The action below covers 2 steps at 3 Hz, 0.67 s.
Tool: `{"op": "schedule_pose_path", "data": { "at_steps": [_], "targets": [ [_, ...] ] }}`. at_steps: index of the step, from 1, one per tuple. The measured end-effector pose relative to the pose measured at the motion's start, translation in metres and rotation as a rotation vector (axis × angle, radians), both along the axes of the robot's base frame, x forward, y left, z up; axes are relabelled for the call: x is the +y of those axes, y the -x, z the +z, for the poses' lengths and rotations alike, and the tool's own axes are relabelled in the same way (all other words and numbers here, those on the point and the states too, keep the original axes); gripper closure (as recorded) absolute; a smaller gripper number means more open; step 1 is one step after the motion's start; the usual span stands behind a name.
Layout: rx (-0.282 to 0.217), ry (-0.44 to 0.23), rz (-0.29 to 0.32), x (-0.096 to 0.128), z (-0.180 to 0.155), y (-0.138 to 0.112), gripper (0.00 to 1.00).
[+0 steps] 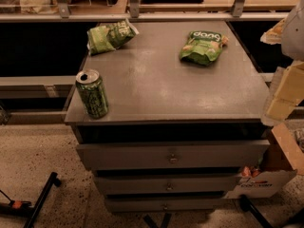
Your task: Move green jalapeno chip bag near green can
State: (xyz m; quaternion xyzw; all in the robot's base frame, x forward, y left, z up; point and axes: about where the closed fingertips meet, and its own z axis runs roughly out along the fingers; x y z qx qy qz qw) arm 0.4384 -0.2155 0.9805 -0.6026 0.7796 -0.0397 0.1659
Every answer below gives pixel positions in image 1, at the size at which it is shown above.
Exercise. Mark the grey drawer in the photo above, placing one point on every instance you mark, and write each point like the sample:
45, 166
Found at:
165, 184
156, 205
165, 155

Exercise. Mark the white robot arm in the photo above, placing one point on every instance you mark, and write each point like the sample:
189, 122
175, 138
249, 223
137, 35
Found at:
292, 45

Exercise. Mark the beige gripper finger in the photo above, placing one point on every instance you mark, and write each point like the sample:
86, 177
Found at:
287, 91
273, 35

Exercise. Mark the orange black tool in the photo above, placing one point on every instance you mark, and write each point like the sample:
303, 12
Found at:
16, 208

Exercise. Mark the middle grey drawer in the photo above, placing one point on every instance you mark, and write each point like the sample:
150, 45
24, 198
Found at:
165, 184

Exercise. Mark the black stand leg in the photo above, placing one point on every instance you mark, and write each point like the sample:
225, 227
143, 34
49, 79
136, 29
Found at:
247, 206
51, 181

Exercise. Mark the top grey drawer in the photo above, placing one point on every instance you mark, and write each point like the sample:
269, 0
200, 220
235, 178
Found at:
165, 155

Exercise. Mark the black stand leg right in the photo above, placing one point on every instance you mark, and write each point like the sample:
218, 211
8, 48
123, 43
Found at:
247, 206

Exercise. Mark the green soda can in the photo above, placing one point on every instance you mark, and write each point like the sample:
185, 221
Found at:
91, 89

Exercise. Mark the bottom grey drawer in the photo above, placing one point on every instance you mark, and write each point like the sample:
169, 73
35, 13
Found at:
156, 205

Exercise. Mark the green jalapeno chip bag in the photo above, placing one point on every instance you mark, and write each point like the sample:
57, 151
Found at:
106, 38

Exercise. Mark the grey drawer cabinet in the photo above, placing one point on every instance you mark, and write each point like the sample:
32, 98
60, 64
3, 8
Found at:
155, 97

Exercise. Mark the metal shelf rail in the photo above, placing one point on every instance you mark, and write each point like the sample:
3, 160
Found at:
142, 17

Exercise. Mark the green snack pouch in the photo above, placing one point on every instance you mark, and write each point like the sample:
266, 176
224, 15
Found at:
203, 47

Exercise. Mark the black stand leg left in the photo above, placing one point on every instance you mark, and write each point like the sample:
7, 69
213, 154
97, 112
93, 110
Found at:
51, 181

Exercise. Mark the cardboard box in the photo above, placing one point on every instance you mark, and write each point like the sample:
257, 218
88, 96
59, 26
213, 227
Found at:
281, 162

